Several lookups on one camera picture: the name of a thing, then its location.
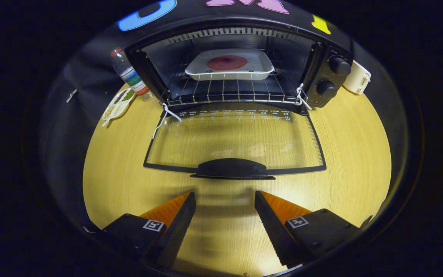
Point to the toaster oven glass door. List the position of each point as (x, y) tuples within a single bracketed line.
[(231, 169)]

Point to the grey metal clip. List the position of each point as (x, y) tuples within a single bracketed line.
[(71, 96)]

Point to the clear plastic water bottle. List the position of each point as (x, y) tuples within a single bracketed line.
[(129, 73)]

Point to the white bread toaster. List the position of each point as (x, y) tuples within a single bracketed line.
[(356, 79)]

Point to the black toaster oven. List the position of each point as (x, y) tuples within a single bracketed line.
[(329, 77)]

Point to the pink ham slice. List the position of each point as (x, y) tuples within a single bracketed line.
[(227, 62)]

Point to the white square plate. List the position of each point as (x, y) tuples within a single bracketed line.
[(202, 71)]

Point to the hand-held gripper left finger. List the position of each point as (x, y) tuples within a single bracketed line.
[(175, 231)]

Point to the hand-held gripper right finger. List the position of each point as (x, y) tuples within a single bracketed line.
[(273, 231)]

